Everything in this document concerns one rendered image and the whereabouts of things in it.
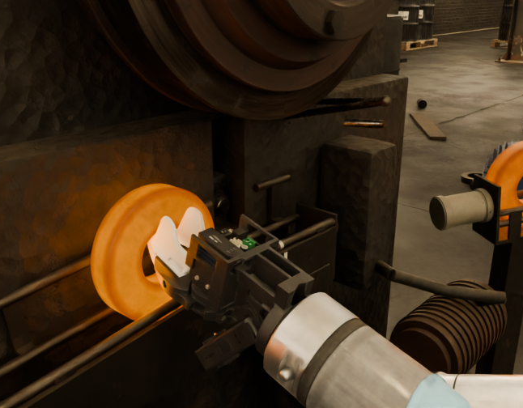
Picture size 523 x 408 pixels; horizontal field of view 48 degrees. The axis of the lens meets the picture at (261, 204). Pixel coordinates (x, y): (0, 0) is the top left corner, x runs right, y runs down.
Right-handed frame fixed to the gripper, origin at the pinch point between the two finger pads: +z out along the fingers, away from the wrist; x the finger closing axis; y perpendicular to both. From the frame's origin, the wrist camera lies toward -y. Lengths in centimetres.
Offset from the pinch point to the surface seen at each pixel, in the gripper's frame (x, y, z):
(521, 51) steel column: -865, -139, 235
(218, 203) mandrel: -15.9, -3.9, 5.9
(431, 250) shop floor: -174, -89, 25
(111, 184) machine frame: 1.7, 3.7, 6.8
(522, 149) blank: -63, 5, -17
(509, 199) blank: -62, -4, -19
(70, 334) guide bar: 10.8, -8.7, -0.3
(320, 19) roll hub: -12.5, 25.8, -5.8
